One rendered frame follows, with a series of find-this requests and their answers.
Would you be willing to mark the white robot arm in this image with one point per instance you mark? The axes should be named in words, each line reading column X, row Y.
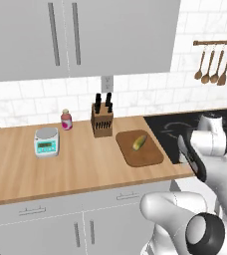
column 188, row 212

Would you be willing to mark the green yellow cucumber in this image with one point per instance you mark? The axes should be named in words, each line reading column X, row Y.
column 139, row 142

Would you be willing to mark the brown wooden cutting board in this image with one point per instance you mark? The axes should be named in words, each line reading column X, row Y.
column 142, row 154

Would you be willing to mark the wooden knife block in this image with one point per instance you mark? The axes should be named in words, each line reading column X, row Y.
column 102, row 124

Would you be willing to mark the pink jar with brown lid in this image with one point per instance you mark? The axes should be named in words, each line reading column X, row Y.
column 66, row 121

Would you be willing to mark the black hob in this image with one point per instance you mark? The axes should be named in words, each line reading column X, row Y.
column 165, row 129

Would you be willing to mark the teal and grey kitchen scale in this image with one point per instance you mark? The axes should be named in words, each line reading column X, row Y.
column 46, row 143

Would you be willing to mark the grey drawer front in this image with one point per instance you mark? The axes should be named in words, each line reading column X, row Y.
column 6, row 214
column 99, row 201

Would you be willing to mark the small wooden hanging spoon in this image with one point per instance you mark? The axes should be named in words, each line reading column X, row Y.
column 199, row 71

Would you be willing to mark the grey base cupboard door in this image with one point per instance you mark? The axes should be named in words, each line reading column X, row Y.
column 118, row 232
column 36, row 237

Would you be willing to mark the wooden hanging spatula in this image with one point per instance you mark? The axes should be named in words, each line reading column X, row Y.
column 223, row 77

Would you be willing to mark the grey wall socket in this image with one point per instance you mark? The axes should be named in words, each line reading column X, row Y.
column 107, row 83

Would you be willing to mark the grey wall cupboard door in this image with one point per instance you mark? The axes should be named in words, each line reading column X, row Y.
column 125, row 33
column 22, row 36

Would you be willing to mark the wooden wall rail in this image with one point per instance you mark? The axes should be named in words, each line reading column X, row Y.
column 216, row 42

